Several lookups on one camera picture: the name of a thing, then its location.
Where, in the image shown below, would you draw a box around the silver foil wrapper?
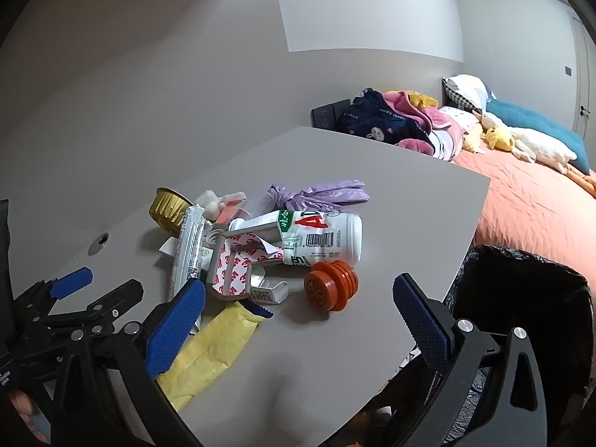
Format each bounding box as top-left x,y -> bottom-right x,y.
168,204 -> 216,304

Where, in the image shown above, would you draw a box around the gold foil cup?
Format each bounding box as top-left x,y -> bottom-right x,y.
149,187 -> 194,237

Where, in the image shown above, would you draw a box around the white dotted pillow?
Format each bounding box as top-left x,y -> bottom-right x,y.
438,106 -> 482,134

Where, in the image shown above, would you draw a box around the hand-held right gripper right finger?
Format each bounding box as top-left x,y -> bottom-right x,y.
392,273 -> 548,447

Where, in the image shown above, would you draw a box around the yellow duck plush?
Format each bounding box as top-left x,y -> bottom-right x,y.
484,127 -> 516,152

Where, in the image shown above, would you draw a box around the checked patchwork pillow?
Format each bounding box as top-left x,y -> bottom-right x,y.
442,74 -> 497,112

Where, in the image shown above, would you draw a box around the purple plastic bag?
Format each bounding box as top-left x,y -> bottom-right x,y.
267,178 -> 371,213

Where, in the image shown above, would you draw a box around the orange cloth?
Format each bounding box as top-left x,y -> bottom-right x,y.
565,167 -> 596,197

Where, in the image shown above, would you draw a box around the yellow plastic bag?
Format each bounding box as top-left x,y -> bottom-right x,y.
156,300 -> 274,413

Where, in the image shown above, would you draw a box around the bin with black liner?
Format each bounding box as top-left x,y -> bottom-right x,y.
442,244 -> 594,447

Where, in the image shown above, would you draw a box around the red and white backing strip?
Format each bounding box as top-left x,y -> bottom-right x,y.
212,235 -> 285,297

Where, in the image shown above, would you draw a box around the white goose plush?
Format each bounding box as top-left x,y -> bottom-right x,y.
472,109 -> 578,173

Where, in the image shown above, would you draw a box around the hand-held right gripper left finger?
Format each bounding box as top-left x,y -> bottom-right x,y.
100,279 -> 208,447

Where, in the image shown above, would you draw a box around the pale yellow plush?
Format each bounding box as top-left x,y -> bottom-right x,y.
462,123 -> 486,154

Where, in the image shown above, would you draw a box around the table cable grommet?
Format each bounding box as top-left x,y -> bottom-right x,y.
88,232 -> 111,256

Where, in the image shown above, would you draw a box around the teal cushion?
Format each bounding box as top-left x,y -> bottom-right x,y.
484,98 -> 591,176

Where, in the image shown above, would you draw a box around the white plastic bottle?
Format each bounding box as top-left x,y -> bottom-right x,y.
242,210 -> 363,267

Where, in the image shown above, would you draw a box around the orange bed sheet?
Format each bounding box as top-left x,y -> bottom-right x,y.
453,145 -> 596,290

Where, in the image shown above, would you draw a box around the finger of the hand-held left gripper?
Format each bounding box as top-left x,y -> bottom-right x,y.
44,279 -> 144,336
12,267 -> 94,329

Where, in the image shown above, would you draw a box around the person's left hand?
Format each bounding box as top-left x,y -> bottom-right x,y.
6,387 -> 52,444

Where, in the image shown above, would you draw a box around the black wall socket panel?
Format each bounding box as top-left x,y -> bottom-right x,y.
311,99 -> 351,130

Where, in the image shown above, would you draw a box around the white door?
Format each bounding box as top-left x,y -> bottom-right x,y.
570,14 -> 596,140

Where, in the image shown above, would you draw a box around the white striped blanket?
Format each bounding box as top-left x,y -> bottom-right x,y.
427,130 -> 455,162

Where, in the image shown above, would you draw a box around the mustard yellow garment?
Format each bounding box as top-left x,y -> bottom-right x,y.
398,91 -> 440,109

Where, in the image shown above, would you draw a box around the orange ribbed lid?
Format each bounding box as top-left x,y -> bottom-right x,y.
304,261 -> 360,313

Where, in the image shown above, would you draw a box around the small white figurine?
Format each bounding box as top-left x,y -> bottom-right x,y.
196,190 -> 247,221

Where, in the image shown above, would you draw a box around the red white 3M packaging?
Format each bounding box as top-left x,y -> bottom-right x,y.
205,221 -> 289,307

